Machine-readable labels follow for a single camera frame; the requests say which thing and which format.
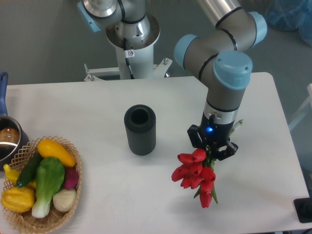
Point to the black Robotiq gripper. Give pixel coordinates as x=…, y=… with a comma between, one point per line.
x=210, y=132

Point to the red tulip bouquet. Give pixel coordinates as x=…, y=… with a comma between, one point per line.
x=197, y=172

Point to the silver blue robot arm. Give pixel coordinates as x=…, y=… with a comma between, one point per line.
x=218, y=61

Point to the dark ribbed cylindrical vase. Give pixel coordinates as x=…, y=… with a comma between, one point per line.
x=140, y=125

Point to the black device at edge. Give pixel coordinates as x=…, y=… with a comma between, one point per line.
x=303, y=207

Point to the purple radish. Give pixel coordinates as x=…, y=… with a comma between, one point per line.
x=71, y=178

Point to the blue plastic bag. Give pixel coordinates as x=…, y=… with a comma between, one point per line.
x=291, y=15

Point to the white garlic bulb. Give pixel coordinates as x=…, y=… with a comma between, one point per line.
x=64, y=199

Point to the yellow squash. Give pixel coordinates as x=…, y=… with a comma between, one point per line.
x=50, y=148

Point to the green bok choy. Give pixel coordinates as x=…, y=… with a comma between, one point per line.
x=49, y=178

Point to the dark green cucumber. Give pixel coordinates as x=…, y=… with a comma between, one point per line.
x=29, y=171

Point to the small yellow gourd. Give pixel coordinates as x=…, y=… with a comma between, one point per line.
x=12, y=176

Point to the woven wicker basket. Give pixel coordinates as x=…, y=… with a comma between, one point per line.
x=23, y=223

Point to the yellow bell pepper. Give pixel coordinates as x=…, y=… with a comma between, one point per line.
x=18, y=199

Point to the white frame at right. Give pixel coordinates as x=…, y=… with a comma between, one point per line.
x=302, y=110

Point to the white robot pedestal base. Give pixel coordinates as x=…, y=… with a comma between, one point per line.
x=134, y=47

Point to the blue handled saucepan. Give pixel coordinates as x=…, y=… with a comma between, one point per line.
x=12, y=136

